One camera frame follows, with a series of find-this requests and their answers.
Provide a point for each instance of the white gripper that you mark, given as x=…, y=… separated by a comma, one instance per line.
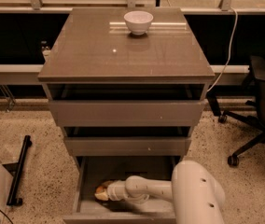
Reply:
x=113, y=190

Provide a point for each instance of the orange fruit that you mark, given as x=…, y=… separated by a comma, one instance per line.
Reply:
x=100, y=189

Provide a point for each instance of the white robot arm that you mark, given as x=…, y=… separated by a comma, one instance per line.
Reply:
x=196, y=195

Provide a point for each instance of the grey bottom drawer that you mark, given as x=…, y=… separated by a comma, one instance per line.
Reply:
x=96, y=170

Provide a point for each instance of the grey drawer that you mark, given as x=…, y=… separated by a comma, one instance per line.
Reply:
x=72, y=108
x=127, y=141
x=96, y=170

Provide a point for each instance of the grey middle drawer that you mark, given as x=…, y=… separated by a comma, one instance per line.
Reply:
x=127, y=141

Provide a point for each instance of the grey top drawer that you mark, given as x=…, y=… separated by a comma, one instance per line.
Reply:
x=72, y=108

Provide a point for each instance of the grey drawer cabinet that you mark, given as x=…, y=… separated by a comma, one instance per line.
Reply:
x=96, y=50

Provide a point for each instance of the black metal bar stand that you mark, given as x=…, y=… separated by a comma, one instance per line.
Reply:
x=15, y=169

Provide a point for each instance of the white ceramic bowl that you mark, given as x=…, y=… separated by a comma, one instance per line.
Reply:
x=138, y=22

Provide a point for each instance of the black office chair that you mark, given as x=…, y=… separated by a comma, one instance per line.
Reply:
x=257, y=76

